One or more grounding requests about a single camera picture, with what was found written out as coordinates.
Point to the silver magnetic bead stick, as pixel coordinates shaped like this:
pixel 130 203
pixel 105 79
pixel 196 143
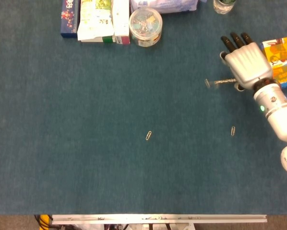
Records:
pixel 225 82

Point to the yellow orange printed carton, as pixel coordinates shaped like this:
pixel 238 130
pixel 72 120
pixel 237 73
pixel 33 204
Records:
pixel 285 55

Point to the dark blue printed box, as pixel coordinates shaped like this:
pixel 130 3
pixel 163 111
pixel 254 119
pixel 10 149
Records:
pixel 69 19

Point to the white box with pink end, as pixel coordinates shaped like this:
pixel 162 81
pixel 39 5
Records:
pixel 120 21

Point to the white box with green end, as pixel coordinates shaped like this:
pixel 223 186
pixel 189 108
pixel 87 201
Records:
pixel 105 39

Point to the white blue plastic pack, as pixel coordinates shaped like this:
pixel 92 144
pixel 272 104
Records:
pixel 162 4

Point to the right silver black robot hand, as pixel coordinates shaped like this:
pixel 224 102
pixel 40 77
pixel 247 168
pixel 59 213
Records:
pixel 249 62

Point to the water bottle with green label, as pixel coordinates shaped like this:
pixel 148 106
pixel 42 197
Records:
pixel 223 6

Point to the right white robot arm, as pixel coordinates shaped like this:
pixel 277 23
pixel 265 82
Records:
pixel 280 112

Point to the aluminium rail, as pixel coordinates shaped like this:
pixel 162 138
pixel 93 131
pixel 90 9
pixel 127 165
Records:
pixel 158 218

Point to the white green paper packet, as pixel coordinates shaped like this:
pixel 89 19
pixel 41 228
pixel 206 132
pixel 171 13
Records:
pixel 95 19

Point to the clear tub of binder clips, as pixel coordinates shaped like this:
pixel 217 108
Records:
pixel 146 26

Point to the teal felt table cloth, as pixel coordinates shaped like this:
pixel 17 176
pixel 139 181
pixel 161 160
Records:
pixel 143 167

